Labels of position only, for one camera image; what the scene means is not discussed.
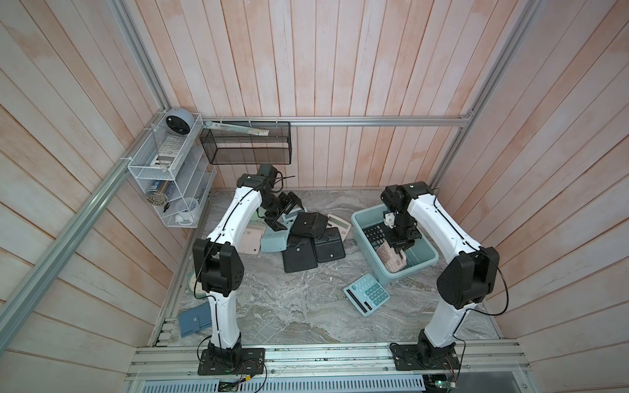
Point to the green round desk clock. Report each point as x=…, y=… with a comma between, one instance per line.
x=192, y=283

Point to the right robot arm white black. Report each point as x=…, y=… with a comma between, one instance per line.
x=471, y=269

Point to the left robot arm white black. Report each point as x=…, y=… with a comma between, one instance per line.
x=218, y=266

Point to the black wire mesh basket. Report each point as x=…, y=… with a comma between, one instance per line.
x=225, y=148

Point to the teal calculator face up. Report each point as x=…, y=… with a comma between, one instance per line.
x=366, y=294

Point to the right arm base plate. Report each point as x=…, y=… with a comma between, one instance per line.
x=423, y=356

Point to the ruler on black basket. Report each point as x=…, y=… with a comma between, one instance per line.
x=233, y=128

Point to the grey round alarm clock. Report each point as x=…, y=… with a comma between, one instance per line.
x=180, y=121

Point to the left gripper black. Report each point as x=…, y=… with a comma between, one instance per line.
x=290, y=201

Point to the black calculator face up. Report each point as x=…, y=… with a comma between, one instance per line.
x=376, y=235

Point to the white mug on shelf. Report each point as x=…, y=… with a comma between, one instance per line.
x=186, y=209

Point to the teal plastic storage box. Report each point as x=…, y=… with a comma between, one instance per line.
x=422, y=255

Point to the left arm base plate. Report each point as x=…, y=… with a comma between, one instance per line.
x=235, y=361

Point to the aluminium front rail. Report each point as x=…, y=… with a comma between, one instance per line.
x=327, y=360

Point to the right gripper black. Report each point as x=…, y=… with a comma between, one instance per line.
x=400, y=246

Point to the white wire mesh shelf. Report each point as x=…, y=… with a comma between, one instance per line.
x=168, y=166

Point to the teal calculator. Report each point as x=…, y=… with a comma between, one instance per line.
x=274, y=241

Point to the blue notebook by left wall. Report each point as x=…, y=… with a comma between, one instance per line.
x=195, y=319

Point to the black calculator face down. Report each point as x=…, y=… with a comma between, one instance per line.
x=329, y=247
x=299, y=255

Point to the pale pink calculator back left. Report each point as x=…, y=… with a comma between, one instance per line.
x=251, y=240

